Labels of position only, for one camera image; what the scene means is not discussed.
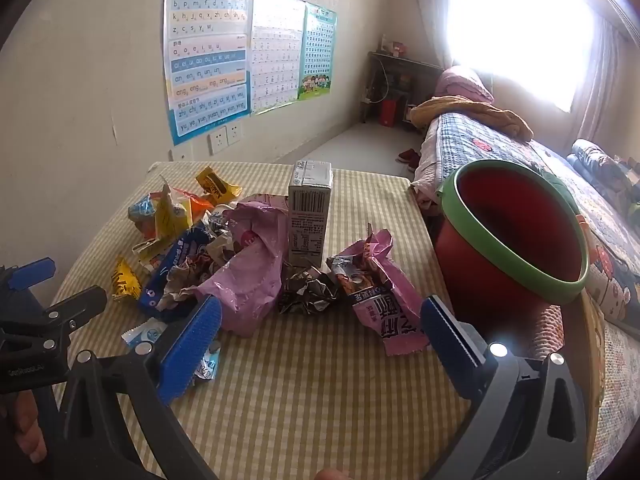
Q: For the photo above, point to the blue alphabet wall poster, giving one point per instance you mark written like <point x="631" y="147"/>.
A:
<point x="210" y="60"/>

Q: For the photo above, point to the yellow brown candy wrapper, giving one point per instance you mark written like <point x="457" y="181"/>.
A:
<point x="215" y="185"/>

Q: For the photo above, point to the yellow white wrapper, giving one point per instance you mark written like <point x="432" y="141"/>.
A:
<point x="167" y="220"/>

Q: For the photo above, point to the white chart wall poster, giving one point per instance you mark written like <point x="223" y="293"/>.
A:
<point x="277" y="50"/>

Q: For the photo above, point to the white curtain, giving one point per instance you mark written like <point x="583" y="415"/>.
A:
<point x="605" y="75"/>

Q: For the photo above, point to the pink duvet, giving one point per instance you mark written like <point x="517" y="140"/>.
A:
<point x="462" y="85"/>

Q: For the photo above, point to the dark blue wrapper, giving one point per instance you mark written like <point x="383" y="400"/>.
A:
<point x="172" y="270"/>

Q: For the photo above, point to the crumpled dark foil wrapper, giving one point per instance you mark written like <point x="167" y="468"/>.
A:
<point x="307" y="292"/>

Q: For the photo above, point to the blue patchwork quilt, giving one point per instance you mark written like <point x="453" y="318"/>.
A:
<point x="615" y="240"/>

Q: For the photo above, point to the folded blue blanket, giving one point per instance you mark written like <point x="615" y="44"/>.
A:
<point x="595" y="160"/>

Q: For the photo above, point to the red shoe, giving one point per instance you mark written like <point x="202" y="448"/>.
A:
<point x="414" y="166"/>
<point x="406" y="155"/>

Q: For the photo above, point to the large pink plastic bag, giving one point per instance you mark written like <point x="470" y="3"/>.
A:
<point x="255" y="270"/>

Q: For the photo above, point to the blue wrapper with white circle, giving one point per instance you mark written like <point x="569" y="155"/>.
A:
<point x="142" y="207"/>

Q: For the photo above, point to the red bin with green rim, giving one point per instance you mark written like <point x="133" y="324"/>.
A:
<point x="500" y="230"/>

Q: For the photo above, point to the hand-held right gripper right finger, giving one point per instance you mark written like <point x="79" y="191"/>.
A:
<point x="447" y="342"/>

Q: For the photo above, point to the white round-hole wall socket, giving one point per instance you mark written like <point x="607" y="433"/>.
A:
<point x="181" y="154"/>

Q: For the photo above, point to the bright window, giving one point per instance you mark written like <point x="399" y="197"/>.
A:
<point x="520" y="25"/>

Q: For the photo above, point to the small red white box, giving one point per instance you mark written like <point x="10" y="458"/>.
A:
<point x="398" y="48"/>

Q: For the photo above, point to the person's left hand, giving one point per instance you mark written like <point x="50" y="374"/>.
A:
<point x="22" y="440"/>

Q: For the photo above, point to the orange wrapper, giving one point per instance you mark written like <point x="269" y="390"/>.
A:
<point x="195" y="205"/>

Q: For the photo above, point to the green-edged chart wall poster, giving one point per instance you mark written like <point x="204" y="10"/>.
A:
<point x="317" y="45"/>

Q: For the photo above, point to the dark shelf unit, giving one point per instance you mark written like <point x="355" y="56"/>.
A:
<point x="395" y="62"/>

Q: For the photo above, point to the small blue white sachet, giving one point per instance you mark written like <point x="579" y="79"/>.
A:
<point x="209" y="366"/>
<point x="145" y="335"/>

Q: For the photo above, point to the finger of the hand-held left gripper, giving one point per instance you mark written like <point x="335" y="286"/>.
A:
<point x="80" y="302"/>
<point x="32" y="271"/>

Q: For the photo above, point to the white red paper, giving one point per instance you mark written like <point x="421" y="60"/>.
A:
<point x="220" y="250"/>

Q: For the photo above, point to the tan blanket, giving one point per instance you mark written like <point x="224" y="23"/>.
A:
<point x="465" y="112"/>

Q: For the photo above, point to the small yellow candy wrapper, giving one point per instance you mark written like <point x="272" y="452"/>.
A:
<point x="125" y="282"/>

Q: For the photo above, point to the pink bed sheet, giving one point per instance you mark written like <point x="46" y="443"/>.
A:
<point x="425" y="170"/>

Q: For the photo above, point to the grey milk carton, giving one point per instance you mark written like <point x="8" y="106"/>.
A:
<point x="310" y="210"/>

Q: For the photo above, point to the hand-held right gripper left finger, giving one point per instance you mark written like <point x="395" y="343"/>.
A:
<point x="192" y="347"/>

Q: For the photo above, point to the pink snack wrapper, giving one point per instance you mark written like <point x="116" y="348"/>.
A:
<point x="385" y="305"/>

